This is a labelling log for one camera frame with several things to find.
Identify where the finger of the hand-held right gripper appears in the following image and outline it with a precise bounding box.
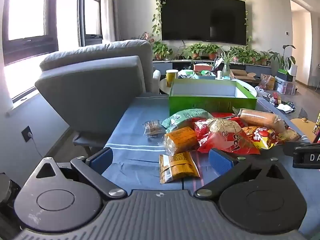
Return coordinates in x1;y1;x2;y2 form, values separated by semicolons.
283;141;304;157

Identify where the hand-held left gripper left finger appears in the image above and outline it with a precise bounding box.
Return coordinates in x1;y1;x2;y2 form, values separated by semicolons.
26;147;127;200

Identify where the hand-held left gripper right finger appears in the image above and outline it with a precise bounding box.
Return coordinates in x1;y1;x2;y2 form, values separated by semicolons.
194;148;295;198

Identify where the brown clear snack packet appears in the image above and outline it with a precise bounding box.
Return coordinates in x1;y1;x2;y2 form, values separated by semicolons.
282;127;302;142

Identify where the large red white snack bag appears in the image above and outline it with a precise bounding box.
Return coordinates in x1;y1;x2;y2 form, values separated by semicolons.
194;117;261;155

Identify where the red yellow noodle snack bag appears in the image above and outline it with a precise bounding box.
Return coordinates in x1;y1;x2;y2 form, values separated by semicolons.
241;125;283;150

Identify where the clear bread loaf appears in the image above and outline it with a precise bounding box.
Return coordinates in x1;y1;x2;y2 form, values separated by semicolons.
232;107;285;133

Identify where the orange brown snack packet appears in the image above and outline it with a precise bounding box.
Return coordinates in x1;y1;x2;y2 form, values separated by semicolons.
159;151;201;184

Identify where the orange cracker packet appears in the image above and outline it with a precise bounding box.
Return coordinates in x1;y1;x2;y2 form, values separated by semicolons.
163;126;199;155

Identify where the mint green snack packet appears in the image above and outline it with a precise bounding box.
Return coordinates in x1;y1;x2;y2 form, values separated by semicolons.
161;108;214;133

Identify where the green cardboard box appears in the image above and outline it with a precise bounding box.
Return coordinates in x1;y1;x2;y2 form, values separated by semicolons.
169;78;257;117

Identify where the small clear nut bar packet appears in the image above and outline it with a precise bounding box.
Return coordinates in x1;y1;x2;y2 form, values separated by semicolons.
143;119;165;138

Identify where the wooden side table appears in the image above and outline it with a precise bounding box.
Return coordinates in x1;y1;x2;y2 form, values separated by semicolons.
290;118;317;143

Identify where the dark oval coffee table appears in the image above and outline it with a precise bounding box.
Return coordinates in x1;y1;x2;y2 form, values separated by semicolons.
257;92;302;120

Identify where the blue striped tablecloth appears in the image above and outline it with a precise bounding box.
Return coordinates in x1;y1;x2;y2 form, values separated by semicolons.
100;92;320;230

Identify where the clear storage bin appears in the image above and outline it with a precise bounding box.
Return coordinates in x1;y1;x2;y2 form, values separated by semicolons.
275;76;298;95

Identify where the white plastic bag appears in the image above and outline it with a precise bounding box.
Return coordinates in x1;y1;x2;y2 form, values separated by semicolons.
254;86;268;98

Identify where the grey armchair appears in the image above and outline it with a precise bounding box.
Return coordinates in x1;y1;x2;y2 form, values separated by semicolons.
34;39;162;153

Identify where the small green black box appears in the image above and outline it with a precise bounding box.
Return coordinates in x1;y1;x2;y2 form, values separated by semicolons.
277;69;291;82

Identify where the dark television console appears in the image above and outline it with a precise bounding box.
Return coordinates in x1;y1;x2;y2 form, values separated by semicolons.
152;59;273;76

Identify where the open cardboard box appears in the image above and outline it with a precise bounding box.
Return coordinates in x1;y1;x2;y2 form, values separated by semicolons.
230;69;257;81

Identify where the large leaf plant white pot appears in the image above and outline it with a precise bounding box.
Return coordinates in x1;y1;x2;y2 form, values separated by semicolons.
269;44;298;77

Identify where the yellow cup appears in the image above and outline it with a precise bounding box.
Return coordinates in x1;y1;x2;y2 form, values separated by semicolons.
166;69;179;88

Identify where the glass vase with green plant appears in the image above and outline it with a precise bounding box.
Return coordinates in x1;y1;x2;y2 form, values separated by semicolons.
217;50;238;80

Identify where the potted green plant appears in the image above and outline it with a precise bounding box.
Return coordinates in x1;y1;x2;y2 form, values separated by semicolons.
152;41;173;60
184;44;204;60
229;46;251;63
203;44;221;60
250;50;272;66

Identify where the dark framed window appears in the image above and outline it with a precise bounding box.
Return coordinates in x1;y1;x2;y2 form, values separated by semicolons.
0;0;103;67

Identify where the beige curtain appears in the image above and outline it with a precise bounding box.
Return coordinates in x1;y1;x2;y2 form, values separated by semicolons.
100;0;121;42

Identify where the trailing green vine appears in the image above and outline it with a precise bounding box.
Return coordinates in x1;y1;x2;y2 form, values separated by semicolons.
152;0;253;46

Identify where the black wall socket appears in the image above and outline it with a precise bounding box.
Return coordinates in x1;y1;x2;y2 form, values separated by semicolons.
22;126;33;143

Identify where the wall television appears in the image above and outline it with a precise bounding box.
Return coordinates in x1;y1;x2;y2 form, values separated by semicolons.
160;0;247;46

